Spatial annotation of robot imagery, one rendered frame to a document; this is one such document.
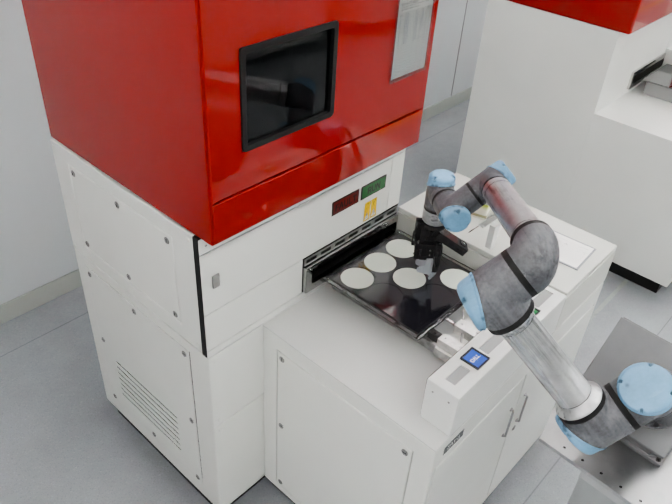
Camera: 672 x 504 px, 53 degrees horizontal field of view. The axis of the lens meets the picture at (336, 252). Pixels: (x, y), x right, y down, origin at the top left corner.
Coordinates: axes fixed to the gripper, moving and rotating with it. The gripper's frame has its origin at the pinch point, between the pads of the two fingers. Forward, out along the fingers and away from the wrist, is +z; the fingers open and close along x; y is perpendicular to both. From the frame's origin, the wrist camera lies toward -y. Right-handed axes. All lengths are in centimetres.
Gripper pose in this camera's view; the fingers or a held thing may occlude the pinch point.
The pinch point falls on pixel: (432, 275)
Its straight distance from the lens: 205.8
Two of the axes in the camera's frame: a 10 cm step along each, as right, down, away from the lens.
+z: -0.6, 8.0, 5.9
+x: 0.1, 6.0, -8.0
